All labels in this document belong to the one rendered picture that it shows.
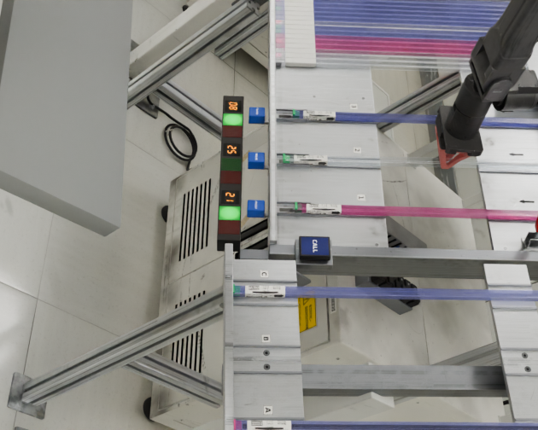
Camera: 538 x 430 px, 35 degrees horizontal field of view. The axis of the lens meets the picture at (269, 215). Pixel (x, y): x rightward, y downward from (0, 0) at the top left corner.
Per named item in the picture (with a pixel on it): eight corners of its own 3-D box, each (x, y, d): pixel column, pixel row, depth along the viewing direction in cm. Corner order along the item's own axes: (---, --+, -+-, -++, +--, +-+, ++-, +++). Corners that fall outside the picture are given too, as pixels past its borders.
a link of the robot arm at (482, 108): (461, 68, 140) (472, 93, 137) (499, 66, 141) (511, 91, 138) (448, 98, 145) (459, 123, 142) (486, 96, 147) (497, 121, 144)
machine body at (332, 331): (130, 426, 199) (341, 340, 165) (154, 189, 240) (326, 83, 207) (310, 495, 238) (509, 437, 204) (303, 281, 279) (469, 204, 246)
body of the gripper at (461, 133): (470, 115, 153) (485, 85, 147) (480, 159, 147) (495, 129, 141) (435, 112, 152) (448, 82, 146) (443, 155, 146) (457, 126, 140)
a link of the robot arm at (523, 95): (480, 37, 135) (495, 80, 131) (545, 35, 138) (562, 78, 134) (453, 82, 146) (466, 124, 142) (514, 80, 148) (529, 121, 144)
